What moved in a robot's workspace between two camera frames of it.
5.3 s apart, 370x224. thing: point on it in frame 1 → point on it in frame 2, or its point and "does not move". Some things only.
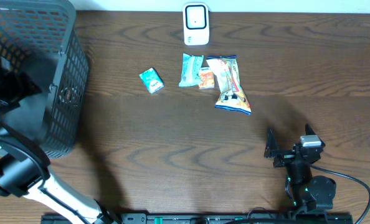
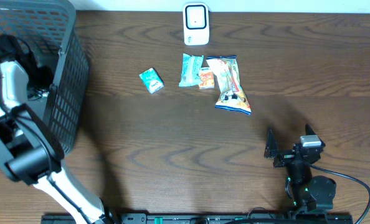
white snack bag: [232, 96] does not move
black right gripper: [271, 147] does not move
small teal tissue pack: [152, 80] does not move
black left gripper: [9, 88] → [35, 74]
